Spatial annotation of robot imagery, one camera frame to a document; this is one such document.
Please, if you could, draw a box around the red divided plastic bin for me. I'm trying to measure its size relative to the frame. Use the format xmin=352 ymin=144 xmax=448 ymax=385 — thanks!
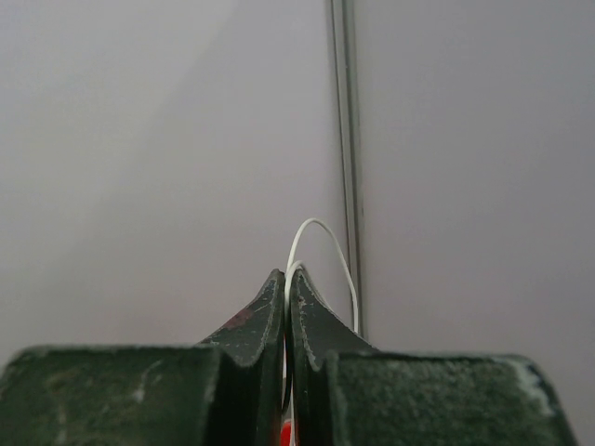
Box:
xmin=279 ymin=420 xmax=293 ymax=446

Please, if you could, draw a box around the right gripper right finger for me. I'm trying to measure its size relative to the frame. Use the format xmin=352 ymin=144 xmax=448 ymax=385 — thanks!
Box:
xmin=289 ymin=270 xmax=576 ymax=445

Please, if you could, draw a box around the white cable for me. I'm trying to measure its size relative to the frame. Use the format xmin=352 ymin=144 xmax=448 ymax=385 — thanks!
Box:
xmin=281 ymin=217 xmax=360 ymax=414

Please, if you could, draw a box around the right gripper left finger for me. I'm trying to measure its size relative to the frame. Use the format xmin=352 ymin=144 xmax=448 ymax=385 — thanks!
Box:
xmin=1 ymin=270 xmax=284 ymax=445

